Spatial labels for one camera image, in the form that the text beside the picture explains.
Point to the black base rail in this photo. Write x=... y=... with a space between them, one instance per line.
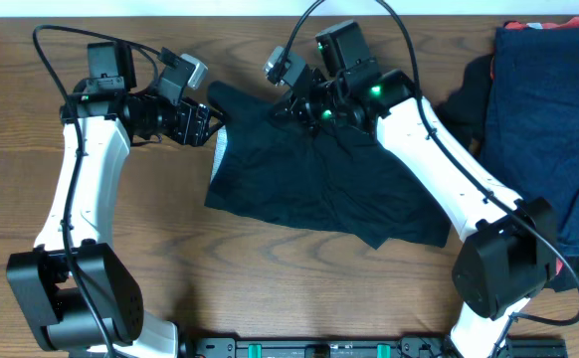
x=408 y=347

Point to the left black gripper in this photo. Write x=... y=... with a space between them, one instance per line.
x=190 y=127

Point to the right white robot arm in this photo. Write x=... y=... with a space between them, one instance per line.
x=509 y=252

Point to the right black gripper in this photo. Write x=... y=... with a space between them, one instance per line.
x=297 y=112

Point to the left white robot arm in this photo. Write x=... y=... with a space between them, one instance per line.
x=73 y=290

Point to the dark teal black shorts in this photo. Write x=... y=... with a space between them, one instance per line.
x=340 y=180

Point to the navy blue folded garment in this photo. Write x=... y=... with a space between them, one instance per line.
x=548 y=134

